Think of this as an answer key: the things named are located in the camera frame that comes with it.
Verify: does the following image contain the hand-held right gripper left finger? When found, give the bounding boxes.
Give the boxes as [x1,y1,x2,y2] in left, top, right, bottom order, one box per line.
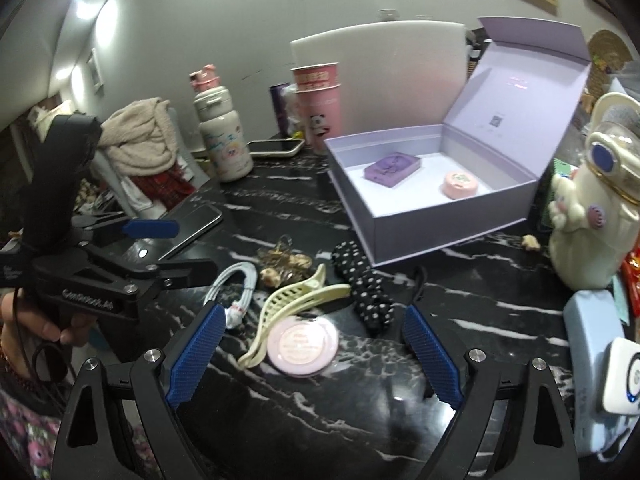
[52,303,228,480]

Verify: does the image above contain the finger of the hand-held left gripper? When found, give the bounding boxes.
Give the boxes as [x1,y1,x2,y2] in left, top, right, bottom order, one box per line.
[74,214,181,249]
[80,243,219,295]

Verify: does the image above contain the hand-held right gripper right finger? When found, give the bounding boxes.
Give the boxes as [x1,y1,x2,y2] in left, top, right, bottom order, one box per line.
[402,304,581,480]

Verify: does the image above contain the white cable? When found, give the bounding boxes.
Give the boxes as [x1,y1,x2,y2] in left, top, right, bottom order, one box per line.
[203,262,259,330]

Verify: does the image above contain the cream hair claw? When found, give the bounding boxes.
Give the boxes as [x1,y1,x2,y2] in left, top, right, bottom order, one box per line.
[237,263,352,369]

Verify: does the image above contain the black polka dot hair clip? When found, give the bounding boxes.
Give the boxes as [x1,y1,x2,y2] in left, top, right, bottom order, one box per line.
[332,241,396,337]

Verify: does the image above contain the pink round compact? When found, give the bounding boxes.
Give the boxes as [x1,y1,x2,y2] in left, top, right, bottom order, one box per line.
[266,317,340,378]

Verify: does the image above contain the lavender gift box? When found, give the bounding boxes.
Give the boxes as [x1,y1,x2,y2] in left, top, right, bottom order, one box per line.
[324,16,594,267]

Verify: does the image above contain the person's left hand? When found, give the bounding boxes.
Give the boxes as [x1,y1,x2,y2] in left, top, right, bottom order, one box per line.
[0,289,96,362]

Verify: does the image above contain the black phone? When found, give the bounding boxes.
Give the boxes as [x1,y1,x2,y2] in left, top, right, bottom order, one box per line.
[156,203,224,261]

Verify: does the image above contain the red plaid cloth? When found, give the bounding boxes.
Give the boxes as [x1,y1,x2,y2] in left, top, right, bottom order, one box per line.
[131,164,197,211]

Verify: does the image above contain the beige fluffy cloth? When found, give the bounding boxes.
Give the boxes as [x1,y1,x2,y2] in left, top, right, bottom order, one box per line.
[99,97,177,177]

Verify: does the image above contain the gold hair accessory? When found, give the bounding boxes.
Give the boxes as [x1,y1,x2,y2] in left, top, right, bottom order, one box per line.
[254,234,317,290]

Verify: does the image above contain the white bottle pink lid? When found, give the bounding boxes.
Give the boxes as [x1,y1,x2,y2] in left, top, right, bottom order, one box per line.
[188,63,254,184]

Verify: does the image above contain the phone in cream case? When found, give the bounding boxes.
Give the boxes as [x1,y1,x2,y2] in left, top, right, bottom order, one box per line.
[247,137,306,160]

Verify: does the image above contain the light blue power bank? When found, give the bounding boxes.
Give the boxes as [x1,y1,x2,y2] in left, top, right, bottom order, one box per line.
[563,290,632,460]

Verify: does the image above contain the pink round tin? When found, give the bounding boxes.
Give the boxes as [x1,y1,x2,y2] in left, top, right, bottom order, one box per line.
[439,170,481,200]

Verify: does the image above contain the purple carton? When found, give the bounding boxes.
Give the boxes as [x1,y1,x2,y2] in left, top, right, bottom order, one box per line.
[270,82,300,137]

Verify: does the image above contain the purple soap bar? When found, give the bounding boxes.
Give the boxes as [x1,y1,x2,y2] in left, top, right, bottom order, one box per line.
[364,154,422,189]

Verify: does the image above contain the pink paper cup panda print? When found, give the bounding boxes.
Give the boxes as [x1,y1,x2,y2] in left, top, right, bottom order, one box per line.
[295,85,343,156]

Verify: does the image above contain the red snack packet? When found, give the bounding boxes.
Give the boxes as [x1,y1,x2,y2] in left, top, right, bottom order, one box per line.
[621,251,640,318]

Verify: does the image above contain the pink paper cup red print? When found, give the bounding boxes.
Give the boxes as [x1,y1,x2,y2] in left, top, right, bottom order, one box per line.
[291,62,341,92]

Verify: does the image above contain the cream cartoon dog bottle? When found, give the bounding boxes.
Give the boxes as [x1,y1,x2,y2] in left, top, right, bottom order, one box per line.
[547,91,640,292]

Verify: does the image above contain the green card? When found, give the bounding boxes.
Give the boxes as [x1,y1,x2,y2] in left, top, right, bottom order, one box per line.
[549,157,582,182]

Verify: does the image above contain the white foam board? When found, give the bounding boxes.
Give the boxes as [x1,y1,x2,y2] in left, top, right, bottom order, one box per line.
[290,20,474,142]

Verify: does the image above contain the woven round mat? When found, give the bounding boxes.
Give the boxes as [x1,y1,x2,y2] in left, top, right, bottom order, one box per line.
[586,30,634,100]

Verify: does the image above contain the wall switch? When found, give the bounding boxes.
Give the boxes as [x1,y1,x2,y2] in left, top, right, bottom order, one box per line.
[87,49,107,89]

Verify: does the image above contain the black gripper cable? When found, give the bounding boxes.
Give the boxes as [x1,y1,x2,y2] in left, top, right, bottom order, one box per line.
[12,287,78,398]

